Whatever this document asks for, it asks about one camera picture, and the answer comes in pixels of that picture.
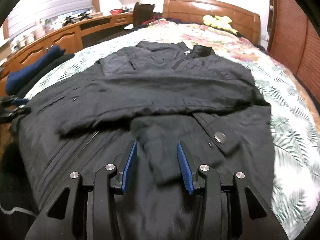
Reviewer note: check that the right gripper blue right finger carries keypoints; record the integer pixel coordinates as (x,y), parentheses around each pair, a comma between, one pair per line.
(201,180)

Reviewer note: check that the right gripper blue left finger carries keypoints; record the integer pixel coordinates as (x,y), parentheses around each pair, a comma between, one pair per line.
(112,180)

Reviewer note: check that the black zip jacket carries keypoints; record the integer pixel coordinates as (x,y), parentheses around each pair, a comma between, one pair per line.
(156,94)

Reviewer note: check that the folded navy blue garment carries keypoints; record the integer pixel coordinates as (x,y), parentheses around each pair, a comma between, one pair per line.
(16,81)

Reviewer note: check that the wooden curved desk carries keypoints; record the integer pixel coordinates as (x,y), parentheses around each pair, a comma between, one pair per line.
(73,38)

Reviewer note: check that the floral and leaf bedspread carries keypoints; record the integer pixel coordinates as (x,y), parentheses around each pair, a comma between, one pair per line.
(294,123)

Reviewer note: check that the black gripper stand left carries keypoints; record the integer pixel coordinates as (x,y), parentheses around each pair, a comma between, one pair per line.
(68,20)

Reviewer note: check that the black gripper stand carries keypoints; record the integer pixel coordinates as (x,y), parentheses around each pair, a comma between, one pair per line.
(68,20)
(84,16)

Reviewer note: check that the grey window blind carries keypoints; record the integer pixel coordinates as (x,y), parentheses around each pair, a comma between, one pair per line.
(27,12)

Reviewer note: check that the black gripper stand right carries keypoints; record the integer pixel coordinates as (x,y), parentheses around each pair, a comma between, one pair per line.
(84,16)

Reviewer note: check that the red basket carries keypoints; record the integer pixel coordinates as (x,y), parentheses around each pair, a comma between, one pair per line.
(116,11)

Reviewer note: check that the yellow plush toy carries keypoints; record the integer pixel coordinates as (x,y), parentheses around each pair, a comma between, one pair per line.
(219,22)

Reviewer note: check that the wooden bed headboard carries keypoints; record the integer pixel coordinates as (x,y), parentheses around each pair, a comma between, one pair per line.
(244,21)

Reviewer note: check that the brown louvered wardrobe door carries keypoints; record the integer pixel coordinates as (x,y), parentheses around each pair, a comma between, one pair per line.
(294,42)

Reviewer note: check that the dark wooden chair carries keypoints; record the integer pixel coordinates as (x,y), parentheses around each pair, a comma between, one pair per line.
(142,13)

